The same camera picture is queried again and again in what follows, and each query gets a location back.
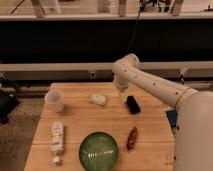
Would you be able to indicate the black rectangular block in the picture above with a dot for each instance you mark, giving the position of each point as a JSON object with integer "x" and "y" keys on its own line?
{"x": 132, "y": 105}

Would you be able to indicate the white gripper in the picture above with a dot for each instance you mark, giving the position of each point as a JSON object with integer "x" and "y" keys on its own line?
{"x": 122, "y": 89}

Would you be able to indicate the red-brown chili pepper toy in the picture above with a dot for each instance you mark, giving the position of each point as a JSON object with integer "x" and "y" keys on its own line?
{"x": 132, "y": 138}

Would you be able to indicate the black equipment at left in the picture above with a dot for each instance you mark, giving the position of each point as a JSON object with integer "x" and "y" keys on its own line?
{"x": 8, "y": 101}

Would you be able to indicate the blue power box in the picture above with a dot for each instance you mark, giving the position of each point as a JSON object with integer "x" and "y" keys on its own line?
{"x": 172, "y": 117}

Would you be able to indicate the white plastic bottle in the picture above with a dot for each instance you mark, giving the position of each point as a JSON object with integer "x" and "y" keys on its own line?
{"x": 57, "y": 142}

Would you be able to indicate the green ceramic bowl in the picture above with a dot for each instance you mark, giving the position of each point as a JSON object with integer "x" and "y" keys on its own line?
{"x": 98, "y": 152}

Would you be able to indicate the clear plastic cup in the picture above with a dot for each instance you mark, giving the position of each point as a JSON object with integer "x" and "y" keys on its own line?
{"x": 54, "y": 99}

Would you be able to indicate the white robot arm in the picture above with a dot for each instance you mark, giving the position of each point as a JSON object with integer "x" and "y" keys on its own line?
{"x": 193, "y": 149}

